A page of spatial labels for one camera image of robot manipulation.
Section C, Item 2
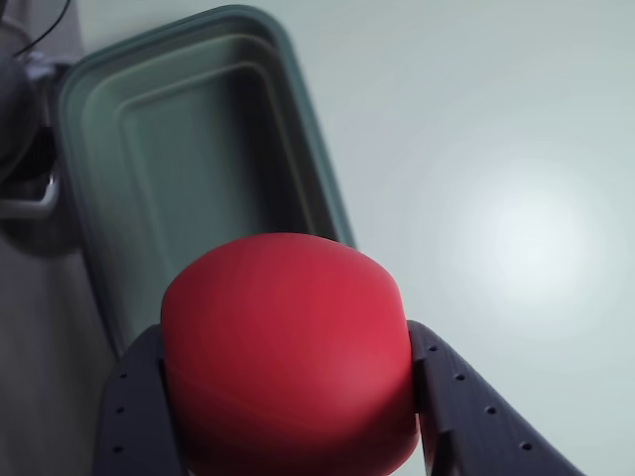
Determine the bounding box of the blue-grey gripper finger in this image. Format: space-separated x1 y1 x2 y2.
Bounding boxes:
95 323 193 476
405 319 587 476

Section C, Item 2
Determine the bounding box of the red ball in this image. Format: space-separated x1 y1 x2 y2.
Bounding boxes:
160 232 421 476

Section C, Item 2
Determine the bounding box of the grey-green plastic container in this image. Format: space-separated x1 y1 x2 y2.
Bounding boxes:
56 4 359 359

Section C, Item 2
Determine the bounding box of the black table clamp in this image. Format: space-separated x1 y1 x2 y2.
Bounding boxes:
0 53 64 252

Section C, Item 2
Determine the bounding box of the thin black cable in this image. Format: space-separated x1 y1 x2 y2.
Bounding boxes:
11 0 73 59

